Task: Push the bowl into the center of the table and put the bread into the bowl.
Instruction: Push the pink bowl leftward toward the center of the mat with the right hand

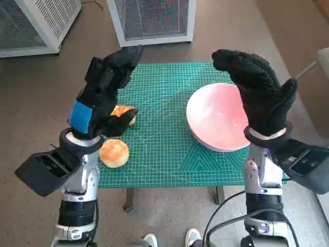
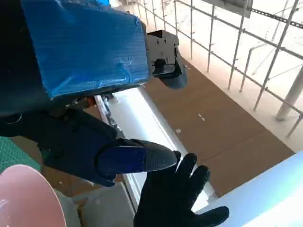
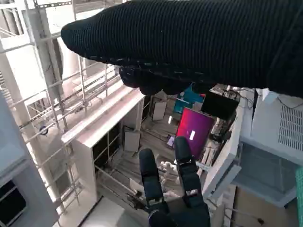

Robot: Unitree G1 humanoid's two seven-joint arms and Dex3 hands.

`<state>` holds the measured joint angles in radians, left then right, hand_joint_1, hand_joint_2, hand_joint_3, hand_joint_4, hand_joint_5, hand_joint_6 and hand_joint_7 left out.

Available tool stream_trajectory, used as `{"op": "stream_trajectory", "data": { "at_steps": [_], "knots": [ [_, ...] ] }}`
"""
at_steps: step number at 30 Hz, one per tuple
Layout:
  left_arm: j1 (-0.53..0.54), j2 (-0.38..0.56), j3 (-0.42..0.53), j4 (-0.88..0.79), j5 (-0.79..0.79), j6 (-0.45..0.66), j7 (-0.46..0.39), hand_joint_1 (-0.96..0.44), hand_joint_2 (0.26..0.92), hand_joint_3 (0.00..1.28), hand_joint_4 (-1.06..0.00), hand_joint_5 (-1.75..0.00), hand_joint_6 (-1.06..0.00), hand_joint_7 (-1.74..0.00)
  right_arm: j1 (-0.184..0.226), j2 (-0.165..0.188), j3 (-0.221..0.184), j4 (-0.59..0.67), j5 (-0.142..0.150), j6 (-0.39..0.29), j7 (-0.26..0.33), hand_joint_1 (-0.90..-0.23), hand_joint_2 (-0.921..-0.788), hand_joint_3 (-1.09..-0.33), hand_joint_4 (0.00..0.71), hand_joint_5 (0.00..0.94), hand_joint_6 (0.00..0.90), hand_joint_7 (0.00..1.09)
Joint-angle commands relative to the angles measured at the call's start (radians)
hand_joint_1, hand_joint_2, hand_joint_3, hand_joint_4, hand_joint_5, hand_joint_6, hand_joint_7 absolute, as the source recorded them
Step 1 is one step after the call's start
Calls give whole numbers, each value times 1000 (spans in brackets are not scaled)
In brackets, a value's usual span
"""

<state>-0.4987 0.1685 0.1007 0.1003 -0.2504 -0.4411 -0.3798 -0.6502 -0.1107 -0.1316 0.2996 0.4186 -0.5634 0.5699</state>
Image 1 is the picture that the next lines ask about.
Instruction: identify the grey chair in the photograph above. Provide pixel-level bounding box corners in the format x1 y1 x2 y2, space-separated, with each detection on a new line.
295 47 329 139

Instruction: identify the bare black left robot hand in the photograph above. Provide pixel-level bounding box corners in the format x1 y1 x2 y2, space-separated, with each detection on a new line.
67 45 145 142

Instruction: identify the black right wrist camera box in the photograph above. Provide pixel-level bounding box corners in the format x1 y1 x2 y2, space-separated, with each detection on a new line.
272 138 329 196

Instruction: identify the wide white mesh cabinet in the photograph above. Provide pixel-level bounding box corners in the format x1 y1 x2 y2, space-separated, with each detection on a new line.
0 0 83 59

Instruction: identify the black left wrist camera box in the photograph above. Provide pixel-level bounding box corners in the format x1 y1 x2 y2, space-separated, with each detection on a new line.
14 148 84 198

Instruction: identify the black table leg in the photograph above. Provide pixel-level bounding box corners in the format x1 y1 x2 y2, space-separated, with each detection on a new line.
213 186 226 205
123 188 136 211

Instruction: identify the green cutting mat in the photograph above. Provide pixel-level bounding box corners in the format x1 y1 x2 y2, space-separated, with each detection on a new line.
97 61 290 189

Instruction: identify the narrow white mesh cabinet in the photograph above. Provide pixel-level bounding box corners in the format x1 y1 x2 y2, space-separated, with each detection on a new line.
106 0 196 48

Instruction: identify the braided toy bread loaf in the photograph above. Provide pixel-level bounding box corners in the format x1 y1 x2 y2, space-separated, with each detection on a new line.
109 104 137 127

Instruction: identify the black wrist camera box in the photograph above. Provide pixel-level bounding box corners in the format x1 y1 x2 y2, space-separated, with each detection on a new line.
14 148 84 198
272 138 329 196

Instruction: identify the pink bowl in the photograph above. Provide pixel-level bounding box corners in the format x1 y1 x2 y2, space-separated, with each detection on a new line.
186 82 251 152

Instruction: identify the white shoe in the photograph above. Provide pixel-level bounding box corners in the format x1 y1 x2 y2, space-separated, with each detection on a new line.
142 233 158 247
185 228 203 247

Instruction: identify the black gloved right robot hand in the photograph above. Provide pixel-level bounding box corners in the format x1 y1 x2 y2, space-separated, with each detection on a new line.
211 49 298 141

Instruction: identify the thin black floor cable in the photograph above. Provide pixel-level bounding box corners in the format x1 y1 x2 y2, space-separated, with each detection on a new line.
81 0 105 11

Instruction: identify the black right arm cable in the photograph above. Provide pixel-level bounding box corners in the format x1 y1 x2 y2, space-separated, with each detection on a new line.
202 190 249 247

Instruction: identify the round toy bread bun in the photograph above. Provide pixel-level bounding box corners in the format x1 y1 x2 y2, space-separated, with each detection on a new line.
99 138 130 169

